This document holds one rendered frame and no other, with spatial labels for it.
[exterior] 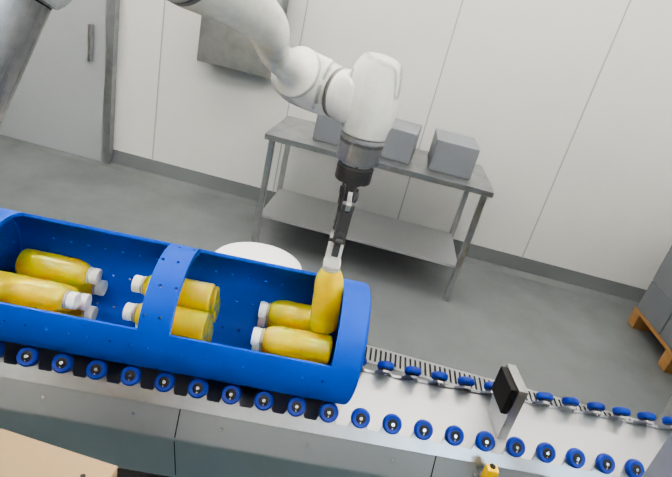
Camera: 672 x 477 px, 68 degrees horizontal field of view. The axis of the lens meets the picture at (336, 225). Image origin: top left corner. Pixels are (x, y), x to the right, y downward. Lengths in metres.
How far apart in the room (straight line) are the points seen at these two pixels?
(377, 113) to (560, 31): 3.47
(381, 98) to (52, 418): 1.00
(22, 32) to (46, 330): 0.67
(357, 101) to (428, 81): 3.29
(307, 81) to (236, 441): 0.81
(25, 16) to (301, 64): 0.48
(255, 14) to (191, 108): 3.99
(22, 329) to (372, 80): 0.86
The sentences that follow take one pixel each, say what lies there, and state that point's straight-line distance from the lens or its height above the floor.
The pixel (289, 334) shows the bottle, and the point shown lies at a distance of 1.14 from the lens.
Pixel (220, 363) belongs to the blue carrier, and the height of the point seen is 1.08.
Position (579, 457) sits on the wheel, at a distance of 1.43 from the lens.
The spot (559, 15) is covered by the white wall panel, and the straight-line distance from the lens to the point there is 4.34.
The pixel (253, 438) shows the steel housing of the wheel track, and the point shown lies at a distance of 1.26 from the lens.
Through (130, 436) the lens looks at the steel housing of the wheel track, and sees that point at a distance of 1.33.
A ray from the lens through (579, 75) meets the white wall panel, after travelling 4.41.
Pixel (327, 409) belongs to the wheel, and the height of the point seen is 0.97.
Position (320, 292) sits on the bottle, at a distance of 1.11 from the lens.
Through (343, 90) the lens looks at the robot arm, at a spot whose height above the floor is 1.66.
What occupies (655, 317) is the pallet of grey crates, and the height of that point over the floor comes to 0.22.
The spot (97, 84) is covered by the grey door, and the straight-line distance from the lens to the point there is 4.97.
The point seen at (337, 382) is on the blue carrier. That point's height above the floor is 1.08.
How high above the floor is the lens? 1.80
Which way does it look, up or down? 23 degrees down
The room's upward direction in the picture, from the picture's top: 14 degrees clockwise
